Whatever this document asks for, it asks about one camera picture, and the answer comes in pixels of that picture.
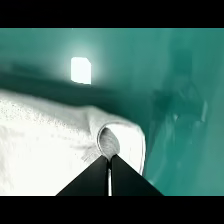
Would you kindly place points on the pale pink garment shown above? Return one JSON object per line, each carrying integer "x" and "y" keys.
{"x": 43, "y": 150}

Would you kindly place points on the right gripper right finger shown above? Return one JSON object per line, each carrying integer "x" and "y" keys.
{"x": 128, "y": 181}

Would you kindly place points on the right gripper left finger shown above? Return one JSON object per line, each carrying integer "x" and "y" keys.
{"x": 90, "y": 181}

